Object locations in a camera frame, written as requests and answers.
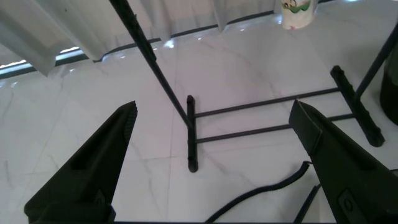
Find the cream printed garment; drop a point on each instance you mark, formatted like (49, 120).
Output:
(298, 17)

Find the white curtain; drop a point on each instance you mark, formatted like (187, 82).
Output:
(93, 25)

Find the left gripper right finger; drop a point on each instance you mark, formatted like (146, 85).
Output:
(351, 180)

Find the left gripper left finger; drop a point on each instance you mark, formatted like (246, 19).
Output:
(84, 180)

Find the black clothes rack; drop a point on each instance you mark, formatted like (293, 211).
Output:
(192, 149)

